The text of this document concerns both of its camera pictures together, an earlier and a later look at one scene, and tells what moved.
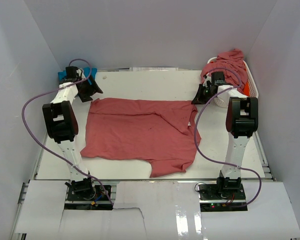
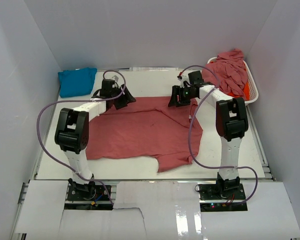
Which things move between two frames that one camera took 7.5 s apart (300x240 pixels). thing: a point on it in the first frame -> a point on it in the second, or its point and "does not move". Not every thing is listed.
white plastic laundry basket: x=253 y=91 does not move
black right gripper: x=199 y=99 -> x=177 y=90
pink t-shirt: x=162 y=132 does not move
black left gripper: x=86 y=97 -> x=127 y=98
